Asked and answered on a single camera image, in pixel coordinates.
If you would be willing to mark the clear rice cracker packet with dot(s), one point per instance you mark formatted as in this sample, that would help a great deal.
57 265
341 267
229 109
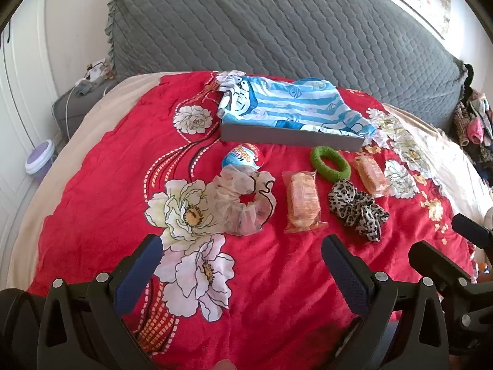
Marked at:
371 175
304 200

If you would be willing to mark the grey quilted headboard cover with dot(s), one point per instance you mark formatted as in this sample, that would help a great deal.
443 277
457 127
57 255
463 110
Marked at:
269 27

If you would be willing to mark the sheer white scrunchie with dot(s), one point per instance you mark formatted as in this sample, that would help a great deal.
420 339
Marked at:
227 185

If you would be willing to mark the grey nightstand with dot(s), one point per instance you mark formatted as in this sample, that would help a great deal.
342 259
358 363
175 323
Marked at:
61 111

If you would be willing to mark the pile of clothes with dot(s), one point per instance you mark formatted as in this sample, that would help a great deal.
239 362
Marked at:
473 123

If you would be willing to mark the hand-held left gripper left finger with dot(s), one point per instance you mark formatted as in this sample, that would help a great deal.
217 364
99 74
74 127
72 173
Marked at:
138 273

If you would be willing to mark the leopard print scrunchie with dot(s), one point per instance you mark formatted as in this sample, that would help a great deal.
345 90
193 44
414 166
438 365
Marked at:
346 200

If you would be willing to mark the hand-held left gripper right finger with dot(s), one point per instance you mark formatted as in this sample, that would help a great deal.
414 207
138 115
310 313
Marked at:
346 273

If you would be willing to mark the purple lidded bucket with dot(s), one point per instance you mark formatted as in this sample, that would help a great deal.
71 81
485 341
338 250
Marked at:
40 158

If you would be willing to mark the white wardrobe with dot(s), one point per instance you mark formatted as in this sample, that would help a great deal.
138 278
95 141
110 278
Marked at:
23 84

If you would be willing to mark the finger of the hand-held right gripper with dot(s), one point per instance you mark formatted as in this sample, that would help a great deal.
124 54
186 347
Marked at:
473 231
435 262

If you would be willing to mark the green fuzzy scrunchie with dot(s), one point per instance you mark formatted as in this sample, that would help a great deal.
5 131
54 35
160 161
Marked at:
319 154

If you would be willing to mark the red floral blanket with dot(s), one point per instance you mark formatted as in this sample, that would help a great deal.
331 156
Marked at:
96 162

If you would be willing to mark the grey shallow box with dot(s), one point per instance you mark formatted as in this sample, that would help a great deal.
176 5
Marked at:
289 137

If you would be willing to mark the blue striped cartoon cloth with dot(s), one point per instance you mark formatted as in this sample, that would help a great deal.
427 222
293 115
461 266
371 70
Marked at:
285 100

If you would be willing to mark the egg-shaped chocolate toy packet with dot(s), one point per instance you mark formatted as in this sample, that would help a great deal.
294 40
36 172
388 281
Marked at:
240 158

